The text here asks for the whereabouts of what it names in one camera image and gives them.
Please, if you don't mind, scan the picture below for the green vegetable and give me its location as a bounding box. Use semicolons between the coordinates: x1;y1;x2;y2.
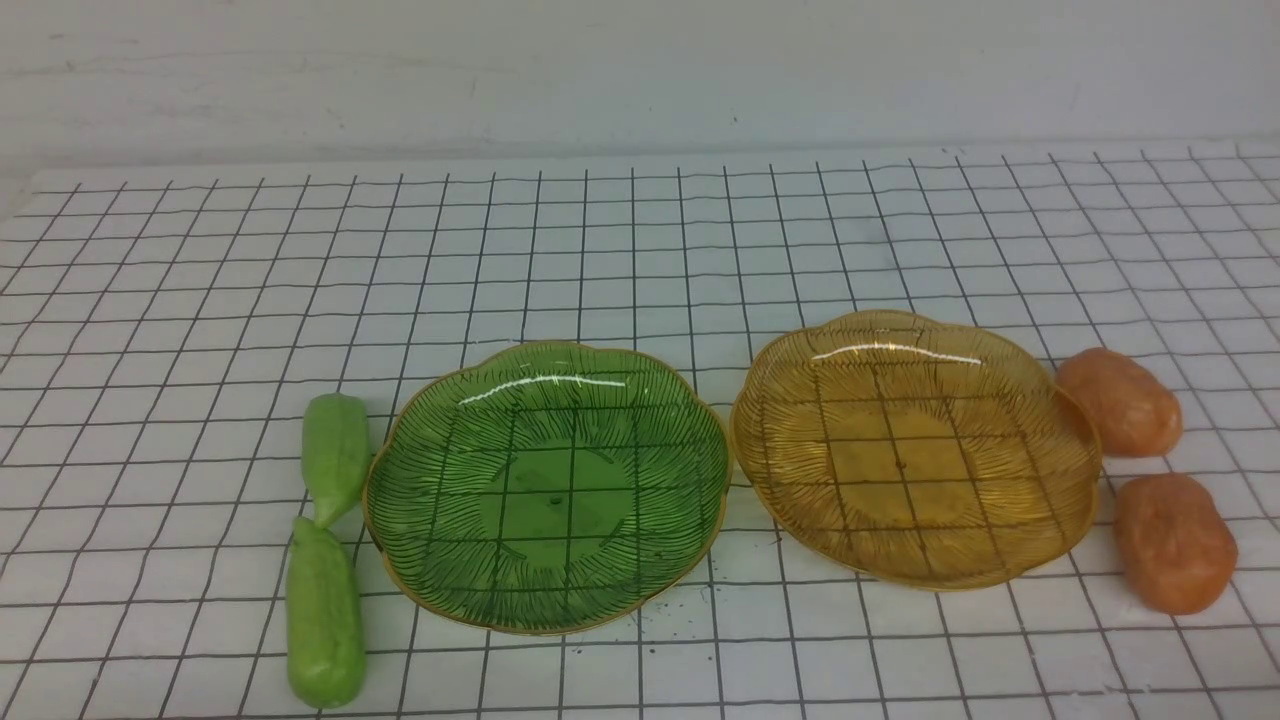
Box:
285;516;367;710
301;393;372;529

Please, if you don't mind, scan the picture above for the orange potato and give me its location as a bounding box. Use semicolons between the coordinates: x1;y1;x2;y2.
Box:
1056;347;1184;457
1114;473;1239;616

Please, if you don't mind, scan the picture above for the green glass plate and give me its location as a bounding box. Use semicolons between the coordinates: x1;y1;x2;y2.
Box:
362;341;733;635

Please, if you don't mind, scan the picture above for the amber glass plate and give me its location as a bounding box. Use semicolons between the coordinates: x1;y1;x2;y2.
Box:
730;309;1103;591

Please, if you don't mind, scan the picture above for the white grid tablecloth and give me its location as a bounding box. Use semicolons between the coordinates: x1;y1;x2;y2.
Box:
3;141;1277;719

